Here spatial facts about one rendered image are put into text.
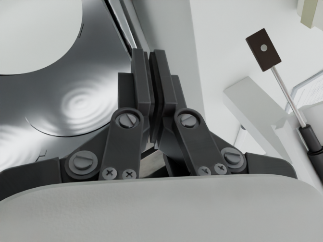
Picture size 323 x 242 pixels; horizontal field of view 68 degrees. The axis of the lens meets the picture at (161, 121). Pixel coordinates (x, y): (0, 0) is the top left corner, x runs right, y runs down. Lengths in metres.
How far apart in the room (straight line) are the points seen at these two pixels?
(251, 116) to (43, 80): 0.18
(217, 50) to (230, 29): 0.02
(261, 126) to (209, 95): 0.05
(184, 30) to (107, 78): 0.10
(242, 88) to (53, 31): 0.16
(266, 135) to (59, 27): 0.18
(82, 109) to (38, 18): 0.10
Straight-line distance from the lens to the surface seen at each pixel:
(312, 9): 0.21
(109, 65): 0.23
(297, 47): 0.27
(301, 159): 0.18
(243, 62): 0.22
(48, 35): 0.20
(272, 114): 0.22
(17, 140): 0.28
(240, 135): 0.33
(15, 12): 0.19
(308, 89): 0.37
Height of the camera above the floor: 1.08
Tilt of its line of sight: 32 degrees down
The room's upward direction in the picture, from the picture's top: 148 degrees clockwise
